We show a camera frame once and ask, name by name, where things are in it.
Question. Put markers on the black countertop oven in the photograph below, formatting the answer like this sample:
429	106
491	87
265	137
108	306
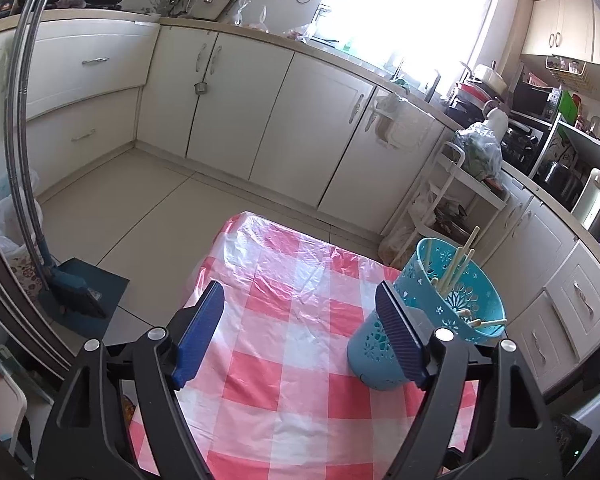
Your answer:
520	140

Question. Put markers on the green filled plastic bag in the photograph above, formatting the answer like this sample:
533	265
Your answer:
480	152

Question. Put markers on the white hanging plastic bag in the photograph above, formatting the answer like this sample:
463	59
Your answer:
405	127

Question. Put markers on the dark chopping board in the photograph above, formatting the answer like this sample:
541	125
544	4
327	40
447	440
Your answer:
217	5

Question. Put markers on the white rolling storage cart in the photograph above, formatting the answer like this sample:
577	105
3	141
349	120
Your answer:
450	160

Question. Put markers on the crumpled clear plastic bag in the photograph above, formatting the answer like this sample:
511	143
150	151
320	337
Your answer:
400	245

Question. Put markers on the bundle of wooden chopsticks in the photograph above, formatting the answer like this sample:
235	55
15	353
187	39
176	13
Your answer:
456	260

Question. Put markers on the blue perforated plastic basket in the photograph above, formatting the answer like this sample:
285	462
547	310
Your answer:
365	355

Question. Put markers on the white counter shelf rack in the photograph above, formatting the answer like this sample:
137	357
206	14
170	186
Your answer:
585	140

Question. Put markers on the clear knotted plastic bag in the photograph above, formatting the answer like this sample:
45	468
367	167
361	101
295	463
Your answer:
300	33
240	13
261	21

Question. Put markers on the cream lower kitchen cabinets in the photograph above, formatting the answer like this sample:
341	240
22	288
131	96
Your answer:
280	110

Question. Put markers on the cream upper cabinets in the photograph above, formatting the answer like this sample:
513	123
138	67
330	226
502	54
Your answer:
562	30

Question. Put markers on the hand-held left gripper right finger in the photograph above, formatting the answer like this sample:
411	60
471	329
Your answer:
400	340

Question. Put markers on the green cutting board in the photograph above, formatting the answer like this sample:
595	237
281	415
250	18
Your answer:
567	105

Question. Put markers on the white thermos jug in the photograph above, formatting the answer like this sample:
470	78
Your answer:
497	121

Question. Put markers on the red white checkered tablecloth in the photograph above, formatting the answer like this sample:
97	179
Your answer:
280	360

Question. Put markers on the white water boiler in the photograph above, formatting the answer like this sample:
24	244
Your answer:
595	200

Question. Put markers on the black microwave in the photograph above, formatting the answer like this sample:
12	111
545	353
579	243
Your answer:
530	100

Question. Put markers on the kitchen window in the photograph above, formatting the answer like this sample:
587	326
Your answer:
405	10

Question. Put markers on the dark metal pan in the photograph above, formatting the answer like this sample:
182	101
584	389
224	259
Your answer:
450	217

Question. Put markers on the metal cabinet door lock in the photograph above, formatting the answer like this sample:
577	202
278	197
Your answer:
201	88

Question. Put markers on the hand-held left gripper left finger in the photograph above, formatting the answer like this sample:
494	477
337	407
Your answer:
200	330

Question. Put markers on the stacked cooking pots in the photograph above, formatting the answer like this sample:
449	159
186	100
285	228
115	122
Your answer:
480	92

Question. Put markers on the black toaster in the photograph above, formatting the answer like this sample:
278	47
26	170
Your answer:
557	180

